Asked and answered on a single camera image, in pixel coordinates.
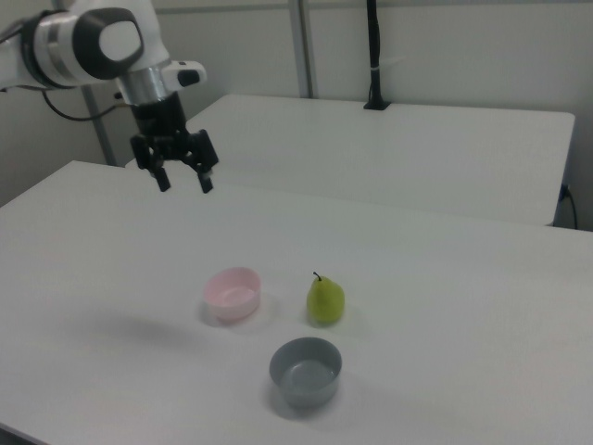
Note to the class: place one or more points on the grey bowl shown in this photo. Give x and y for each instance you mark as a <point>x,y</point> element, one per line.
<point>301,394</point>

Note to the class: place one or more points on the grey partition post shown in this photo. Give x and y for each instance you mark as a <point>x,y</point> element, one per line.
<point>104,139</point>
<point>303,46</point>

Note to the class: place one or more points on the pink bowl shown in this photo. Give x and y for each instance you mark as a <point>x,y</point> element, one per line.
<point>231,314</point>

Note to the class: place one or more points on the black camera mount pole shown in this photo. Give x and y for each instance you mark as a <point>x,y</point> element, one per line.
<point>374,46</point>

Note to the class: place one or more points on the green pear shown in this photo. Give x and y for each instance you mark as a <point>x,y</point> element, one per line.
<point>326,301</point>

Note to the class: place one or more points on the white side table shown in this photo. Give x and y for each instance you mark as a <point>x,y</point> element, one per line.
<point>370,162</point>

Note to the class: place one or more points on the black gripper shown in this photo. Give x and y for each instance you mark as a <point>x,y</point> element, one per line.
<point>160,120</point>

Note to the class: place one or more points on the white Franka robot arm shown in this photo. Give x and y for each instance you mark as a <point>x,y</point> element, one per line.
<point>51,55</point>

